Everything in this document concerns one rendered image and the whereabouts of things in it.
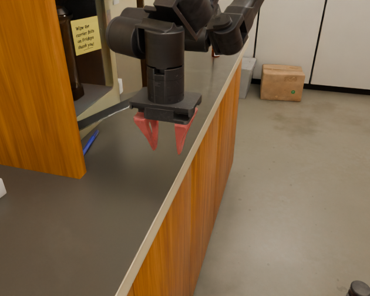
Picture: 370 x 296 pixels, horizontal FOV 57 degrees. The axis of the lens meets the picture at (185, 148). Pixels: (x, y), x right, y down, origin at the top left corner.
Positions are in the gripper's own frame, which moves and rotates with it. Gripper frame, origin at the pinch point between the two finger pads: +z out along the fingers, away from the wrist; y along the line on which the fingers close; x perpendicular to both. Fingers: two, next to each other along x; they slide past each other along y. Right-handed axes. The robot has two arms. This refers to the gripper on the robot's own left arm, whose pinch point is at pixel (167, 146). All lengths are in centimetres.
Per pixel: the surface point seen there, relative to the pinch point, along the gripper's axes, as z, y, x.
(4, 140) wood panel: 8.8, 41.0, -5.7
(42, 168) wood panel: 15.0, 32.6, -5.7
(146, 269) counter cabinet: 31.7, 4.9, 1.6
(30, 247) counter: 16.1, 20.9, 14.4
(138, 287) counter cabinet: 31.7, 4.9, 6.2
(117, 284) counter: 15.9, 2.8, 17.0
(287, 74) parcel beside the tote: 82, -24, -290
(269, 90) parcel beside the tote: 99, -10, -287
